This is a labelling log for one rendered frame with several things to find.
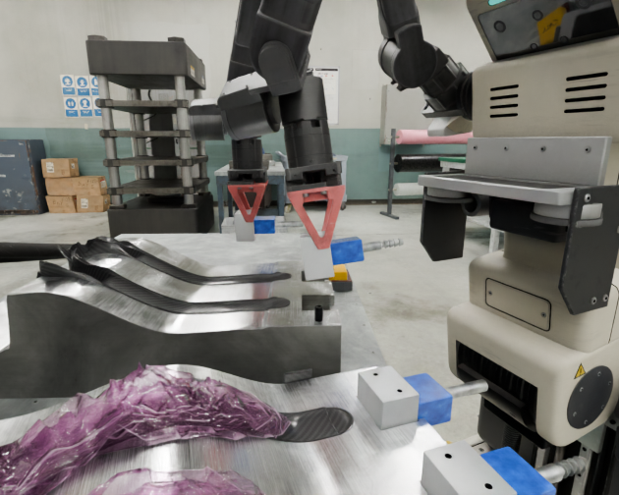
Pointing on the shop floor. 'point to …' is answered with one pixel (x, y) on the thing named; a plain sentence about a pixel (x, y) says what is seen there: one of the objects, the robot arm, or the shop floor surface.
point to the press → (127, 73)
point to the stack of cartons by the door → (73, 188)
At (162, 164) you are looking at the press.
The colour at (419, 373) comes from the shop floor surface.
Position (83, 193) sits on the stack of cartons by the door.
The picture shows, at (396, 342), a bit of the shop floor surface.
